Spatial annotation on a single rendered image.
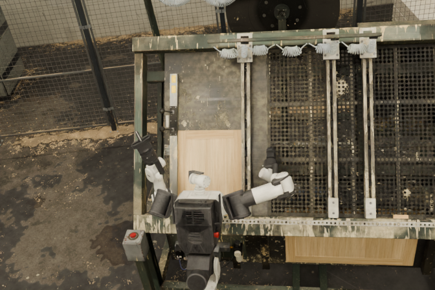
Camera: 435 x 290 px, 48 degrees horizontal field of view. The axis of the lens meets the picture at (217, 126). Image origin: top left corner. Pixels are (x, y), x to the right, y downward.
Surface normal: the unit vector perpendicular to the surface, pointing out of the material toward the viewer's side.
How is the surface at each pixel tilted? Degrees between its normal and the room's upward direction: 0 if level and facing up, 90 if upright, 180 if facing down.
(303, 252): 90
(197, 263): 22
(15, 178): 0
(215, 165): 50
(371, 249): 90
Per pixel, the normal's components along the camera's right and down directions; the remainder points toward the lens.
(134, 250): -0.12, 0.59
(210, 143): -0.17, -0.06
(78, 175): -0.11, -0.80
